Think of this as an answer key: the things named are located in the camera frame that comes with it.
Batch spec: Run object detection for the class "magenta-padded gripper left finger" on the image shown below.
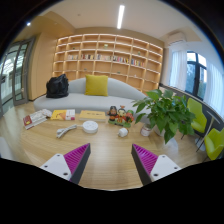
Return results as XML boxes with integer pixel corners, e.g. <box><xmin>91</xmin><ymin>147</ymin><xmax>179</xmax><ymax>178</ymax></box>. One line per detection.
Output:
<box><xmin>39</xmin><ymin>143</ymin><xmax>92</xmax><ymax>185</ymax></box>

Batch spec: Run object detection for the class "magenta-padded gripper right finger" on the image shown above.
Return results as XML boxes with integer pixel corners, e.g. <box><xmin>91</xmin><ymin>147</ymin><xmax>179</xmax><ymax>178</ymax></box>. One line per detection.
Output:
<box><xmin>131</xmin><ymin>143</ymin><xmax>182</xmax><ymax>187</ymax></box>

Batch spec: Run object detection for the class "white cube charger gold band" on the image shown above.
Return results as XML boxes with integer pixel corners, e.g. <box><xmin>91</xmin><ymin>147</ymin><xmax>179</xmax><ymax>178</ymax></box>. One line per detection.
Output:
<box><xmin>117</xmin><ymin>127</ymin><xmax>130</xmax><ymax>138</ymax></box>

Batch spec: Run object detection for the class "round white power strip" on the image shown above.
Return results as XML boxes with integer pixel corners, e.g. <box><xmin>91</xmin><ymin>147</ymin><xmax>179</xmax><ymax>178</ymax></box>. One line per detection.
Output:
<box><xmin>81</xmin><ymin>120</ymin><xmax>100</xmax><ymax>135</ymax></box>

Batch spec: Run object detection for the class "yellow and white book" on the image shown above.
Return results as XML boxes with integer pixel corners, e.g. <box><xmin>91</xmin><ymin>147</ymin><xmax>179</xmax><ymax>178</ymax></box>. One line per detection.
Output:
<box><xmin>50</xmin><ymin>108</ymin><xmax>77</xmax><ymax>122</ymax></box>

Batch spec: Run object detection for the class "red and white magazine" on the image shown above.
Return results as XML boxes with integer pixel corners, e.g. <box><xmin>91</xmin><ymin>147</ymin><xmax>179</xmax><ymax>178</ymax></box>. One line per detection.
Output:
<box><xmin>22</xmin><ymin>111</ymin><xmax>48</xmax><ymax>131</ymax></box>

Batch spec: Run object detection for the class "green potted plant white pot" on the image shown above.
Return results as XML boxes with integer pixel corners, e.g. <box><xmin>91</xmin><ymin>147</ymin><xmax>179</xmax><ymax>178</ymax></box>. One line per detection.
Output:
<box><xmin>132</xmin><ymin>88</ymin><xmax>197</xmax><ymax>145</ymax></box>

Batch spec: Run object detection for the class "lime green chair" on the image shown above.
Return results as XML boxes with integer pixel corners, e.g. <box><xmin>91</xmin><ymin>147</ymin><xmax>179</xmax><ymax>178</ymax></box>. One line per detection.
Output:
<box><xmin>195</xmin><ymin>116</ymin><xmax>224</xmax><ymax>162</ymax></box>
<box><xmin>180</xmin><ymin>97</ymin><xmax>208</xmax><ymax>141</ymax></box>

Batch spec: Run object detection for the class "flat yellow book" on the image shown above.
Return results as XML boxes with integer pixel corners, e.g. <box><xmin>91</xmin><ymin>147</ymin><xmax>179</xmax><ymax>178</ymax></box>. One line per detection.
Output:
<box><xmin>78</xmin><ymin>109</ymin><xmax>108</xmax><ymax>123</ymax></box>

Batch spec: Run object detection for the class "three-figure cartoon figurine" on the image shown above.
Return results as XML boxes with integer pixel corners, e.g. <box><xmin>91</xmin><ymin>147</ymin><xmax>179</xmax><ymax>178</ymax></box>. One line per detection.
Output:
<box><xmin>106</xmin><ymin>105</ymin><xmax>136</xmax><ymax>129</ymax></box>

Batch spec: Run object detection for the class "light grey curved sofa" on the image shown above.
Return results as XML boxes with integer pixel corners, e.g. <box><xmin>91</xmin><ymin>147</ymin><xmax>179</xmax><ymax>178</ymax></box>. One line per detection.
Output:
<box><xmin>33</xmin><ymin>77</ymin><xmax>151</xmax><ymax>116</ymax></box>

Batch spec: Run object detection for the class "black bag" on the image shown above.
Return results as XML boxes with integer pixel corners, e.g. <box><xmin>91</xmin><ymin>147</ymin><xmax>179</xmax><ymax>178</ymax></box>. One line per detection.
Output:
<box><xmin>45</xmin><ymin>73</ymin><xmax>70</xmax><ymax>99</ymax></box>

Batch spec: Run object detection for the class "yellow cushion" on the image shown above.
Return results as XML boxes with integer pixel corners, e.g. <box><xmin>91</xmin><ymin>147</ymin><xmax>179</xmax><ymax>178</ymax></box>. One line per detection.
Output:
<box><xmin>84</xmin><ymin>74</ymin><xmax>110</xmax><ymax>97</ymax></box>

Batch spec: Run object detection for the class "white sheer curtain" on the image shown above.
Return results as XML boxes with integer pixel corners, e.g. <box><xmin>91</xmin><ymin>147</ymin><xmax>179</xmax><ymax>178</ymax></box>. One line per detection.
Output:
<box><xmin>169</xmin><ymin>49</ymin><xmax>188</xmax><ymax>88</ymax></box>
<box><xmin>203</xmin><ymin>61</ymin><xmax>224</xmax><ymax>118</ymax></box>

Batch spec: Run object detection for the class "dark-framed window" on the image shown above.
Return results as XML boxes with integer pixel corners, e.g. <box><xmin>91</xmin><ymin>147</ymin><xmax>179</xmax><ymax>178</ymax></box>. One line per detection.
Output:
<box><xmin>185</xmin><ymin>50</ymin><xmax>208</xmax><ymax>101</ymax></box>

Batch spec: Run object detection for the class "long ceiling light strip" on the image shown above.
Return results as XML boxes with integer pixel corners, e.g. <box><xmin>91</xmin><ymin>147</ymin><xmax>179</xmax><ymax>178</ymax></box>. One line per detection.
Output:
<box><xmin>116</xmin><ymin>4</ymin><xmax>126</xmax><ymax>30</ymax></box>

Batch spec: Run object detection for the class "white power strip cable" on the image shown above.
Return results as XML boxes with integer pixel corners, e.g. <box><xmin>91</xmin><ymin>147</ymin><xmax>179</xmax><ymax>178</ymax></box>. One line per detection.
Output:
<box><xmin>55</xmin><ymin>123</ymin><xmax>84</xmax><ymax>139</ymax></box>

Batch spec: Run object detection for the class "glass door dark frame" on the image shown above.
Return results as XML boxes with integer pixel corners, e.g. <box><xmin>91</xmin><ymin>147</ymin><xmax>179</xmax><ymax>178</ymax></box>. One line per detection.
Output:
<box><xmin>0</xmin><ymin>37</ymin><xmax>36</xmax><ymax>116</ymax></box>

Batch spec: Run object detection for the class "wooden wall shelf unit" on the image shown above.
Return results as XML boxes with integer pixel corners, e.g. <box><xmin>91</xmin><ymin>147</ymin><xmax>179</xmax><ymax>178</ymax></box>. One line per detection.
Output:
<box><xmin>52</xmin><ymin>33</ymin><xmax>164</xmax><ymax>94</ymax></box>

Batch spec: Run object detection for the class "white wall air conditioner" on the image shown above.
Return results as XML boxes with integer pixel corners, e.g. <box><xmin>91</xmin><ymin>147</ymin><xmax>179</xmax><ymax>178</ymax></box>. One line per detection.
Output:
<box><xmin>166</xmin><ymin>32</ymin><xmax>188</xmax><ymax>47</ymax></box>

